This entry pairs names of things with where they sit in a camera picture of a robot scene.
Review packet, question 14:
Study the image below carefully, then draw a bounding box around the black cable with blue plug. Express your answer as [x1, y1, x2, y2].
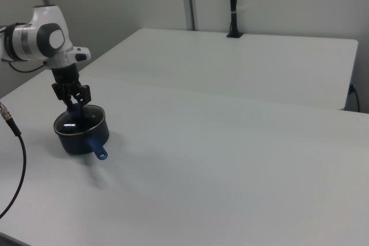
[348, 83, 362, 112]

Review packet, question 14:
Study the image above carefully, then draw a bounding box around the thin black robot arm cable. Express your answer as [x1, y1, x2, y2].
[0, 57, 49, 74]

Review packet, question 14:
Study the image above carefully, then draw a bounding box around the glass lid blue knob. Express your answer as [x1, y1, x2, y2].
[54, 103, 105, 137]

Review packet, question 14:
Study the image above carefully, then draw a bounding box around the black cable with metal connector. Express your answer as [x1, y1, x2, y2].
[0, 100, 28, 219]

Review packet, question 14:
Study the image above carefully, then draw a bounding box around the dark blue saucepan blue handle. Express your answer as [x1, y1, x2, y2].
[54, 104, 110, 161]

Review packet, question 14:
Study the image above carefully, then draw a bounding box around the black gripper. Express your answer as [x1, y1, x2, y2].
[51, 65, 93, 114]

